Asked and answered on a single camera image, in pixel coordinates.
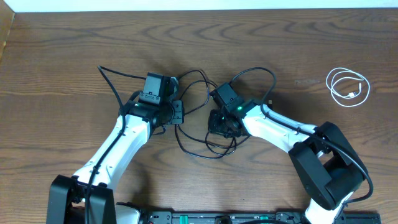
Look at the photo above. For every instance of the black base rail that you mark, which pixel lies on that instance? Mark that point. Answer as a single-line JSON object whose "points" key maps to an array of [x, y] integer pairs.
{"points": [[167, 217]]}

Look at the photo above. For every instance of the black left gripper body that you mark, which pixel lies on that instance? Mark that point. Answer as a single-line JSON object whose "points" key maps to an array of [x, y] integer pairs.
{"points": [[172, 113]]}

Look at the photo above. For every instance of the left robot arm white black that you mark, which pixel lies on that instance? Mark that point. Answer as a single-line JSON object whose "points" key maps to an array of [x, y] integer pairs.
{"points": [[88, 195]]}

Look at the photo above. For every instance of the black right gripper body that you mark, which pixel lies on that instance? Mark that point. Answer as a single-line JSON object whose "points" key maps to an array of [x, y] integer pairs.
{"points": [[218, 125]]}

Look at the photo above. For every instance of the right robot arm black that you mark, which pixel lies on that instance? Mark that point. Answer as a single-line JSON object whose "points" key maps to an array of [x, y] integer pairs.
{"points": [[328, 167]]}

